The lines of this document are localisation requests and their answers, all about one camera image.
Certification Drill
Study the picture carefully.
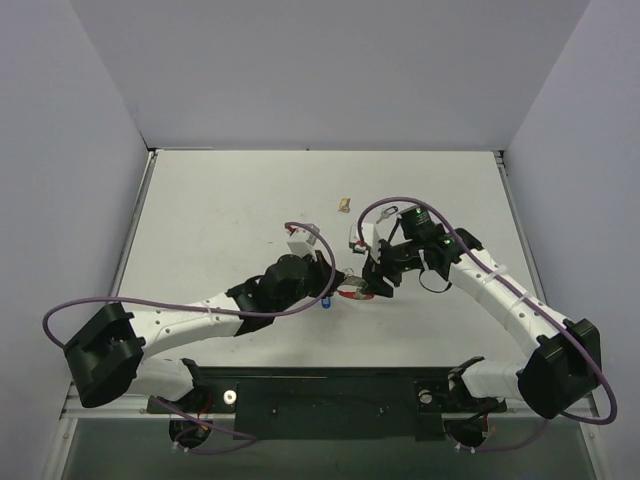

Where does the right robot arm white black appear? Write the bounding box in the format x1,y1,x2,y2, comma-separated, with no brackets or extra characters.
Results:
349,205,602,419

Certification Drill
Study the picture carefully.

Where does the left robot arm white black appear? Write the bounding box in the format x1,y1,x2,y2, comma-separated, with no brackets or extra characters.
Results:
63,251,345,412

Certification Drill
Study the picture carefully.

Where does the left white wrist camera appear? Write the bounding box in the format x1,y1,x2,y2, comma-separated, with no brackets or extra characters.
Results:
285,224,320,259

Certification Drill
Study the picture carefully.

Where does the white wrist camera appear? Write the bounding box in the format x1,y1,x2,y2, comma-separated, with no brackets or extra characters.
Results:
285,224,320,259
348,222,379,263

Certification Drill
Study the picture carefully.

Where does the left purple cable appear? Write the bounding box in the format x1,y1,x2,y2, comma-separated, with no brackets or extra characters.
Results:
42,220,337,455

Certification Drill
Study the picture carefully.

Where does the purple cable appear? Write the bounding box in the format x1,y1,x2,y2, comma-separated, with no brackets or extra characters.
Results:
355,197,619,455
42,220,337,455

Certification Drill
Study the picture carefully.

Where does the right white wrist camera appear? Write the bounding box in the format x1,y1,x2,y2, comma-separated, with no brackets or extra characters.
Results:
348,222,379,263

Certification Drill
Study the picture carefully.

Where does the key with black ring tag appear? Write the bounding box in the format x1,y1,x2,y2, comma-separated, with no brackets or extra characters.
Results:
376,205,399,224

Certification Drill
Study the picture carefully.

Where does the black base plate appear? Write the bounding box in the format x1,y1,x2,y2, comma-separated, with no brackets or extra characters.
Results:
147,367,506,441

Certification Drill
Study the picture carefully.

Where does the aluminium frame rail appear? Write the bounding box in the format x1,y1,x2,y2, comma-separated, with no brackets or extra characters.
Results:
59,374,600,420

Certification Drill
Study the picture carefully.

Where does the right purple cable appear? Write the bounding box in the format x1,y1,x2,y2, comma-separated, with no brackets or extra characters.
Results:
355,197,619,455

